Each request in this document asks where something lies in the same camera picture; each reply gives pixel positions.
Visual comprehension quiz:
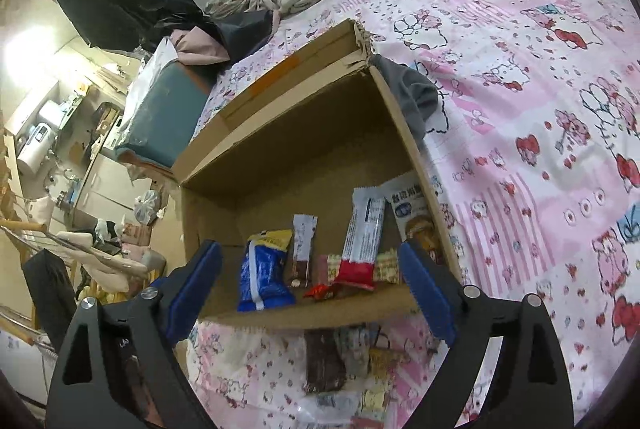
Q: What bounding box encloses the blue snack bag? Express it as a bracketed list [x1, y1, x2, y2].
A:
[238, 230, 295, 312]

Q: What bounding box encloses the dark brown bread package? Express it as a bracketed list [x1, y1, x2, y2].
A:
[304, 329, 346, 394]

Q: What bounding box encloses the pink cartoon snack pack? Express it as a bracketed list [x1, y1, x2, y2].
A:
[342, 187, 386, 262]
[312, 249, 402, 289]

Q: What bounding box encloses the red rice cake snack pack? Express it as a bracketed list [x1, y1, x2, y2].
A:
[381, 171, 445, 264]

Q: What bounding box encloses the red white snack bar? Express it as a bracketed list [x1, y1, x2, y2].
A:
[288, 214, 318, 289]

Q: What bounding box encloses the white kitchen appliance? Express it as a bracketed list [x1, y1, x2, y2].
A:
[16, 122, 58, 178]

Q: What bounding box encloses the teal cushion left side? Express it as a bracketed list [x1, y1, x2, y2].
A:
[114, 62, 218, 171]

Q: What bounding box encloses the open cardboard box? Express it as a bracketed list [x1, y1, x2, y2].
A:
[172, 19, 448, 331]

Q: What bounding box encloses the grey cloth beside box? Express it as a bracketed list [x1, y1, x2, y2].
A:
[371, 54, 439, 143]

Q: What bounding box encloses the pink cartoon print bedsheet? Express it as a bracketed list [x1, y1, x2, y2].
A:
[198, 0, 639, 416]

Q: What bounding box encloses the pink garment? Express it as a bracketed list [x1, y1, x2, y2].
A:
[169, 27, 230, 66]

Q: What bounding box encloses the black plastic bag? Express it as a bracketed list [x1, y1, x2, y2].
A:
[55, 0, 277, 63]

